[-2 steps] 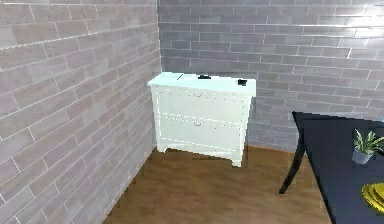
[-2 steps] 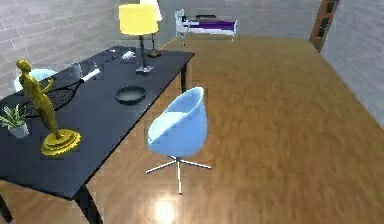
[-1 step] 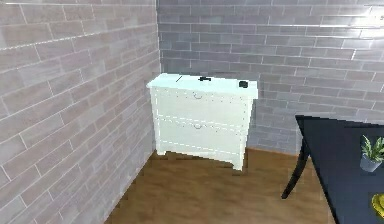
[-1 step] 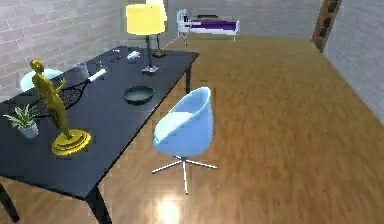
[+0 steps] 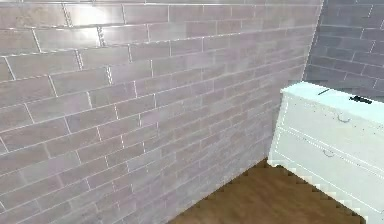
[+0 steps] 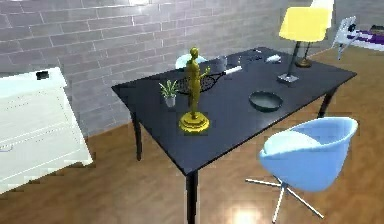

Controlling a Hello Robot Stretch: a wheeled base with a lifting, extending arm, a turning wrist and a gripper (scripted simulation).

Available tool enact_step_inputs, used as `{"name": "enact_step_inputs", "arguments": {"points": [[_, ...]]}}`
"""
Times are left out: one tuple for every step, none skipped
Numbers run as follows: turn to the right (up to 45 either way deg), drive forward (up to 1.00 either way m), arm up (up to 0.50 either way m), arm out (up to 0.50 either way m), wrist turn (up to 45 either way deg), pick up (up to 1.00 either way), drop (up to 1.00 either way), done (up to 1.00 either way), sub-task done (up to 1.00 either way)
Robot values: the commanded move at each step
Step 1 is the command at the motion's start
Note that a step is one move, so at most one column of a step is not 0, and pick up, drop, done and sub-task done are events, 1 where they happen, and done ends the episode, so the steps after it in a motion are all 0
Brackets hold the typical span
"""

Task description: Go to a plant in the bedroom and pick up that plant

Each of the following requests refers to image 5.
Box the small black flat object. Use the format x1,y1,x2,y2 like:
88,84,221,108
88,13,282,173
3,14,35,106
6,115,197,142
349,95,373,105

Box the white chest of drawers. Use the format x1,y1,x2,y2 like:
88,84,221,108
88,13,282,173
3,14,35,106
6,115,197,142
267,81,384,224

